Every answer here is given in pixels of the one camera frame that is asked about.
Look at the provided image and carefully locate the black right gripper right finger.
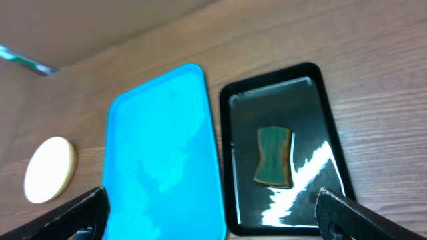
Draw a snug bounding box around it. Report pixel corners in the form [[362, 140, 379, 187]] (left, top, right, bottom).
[[315, 187, 417, 240]]

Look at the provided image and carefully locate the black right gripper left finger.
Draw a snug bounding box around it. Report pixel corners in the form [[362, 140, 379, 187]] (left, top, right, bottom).
[[1, 186, 111, 240]]

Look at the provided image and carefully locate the white plate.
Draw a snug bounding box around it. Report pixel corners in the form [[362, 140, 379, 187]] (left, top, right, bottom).
[[23, 137, 77, 203]]

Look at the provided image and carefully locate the green yellow sponge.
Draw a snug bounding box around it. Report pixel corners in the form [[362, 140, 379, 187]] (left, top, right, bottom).
[[254, 126, 293, 188]]

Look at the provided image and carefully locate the teal plastic tray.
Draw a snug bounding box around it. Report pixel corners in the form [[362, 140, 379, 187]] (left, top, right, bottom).
[[102, 63, 227, 239]]

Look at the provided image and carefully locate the black rectangular tray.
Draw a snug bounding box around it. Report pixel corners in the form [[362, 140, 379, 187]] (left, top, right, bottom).
[[219, 62, 355, 236]]

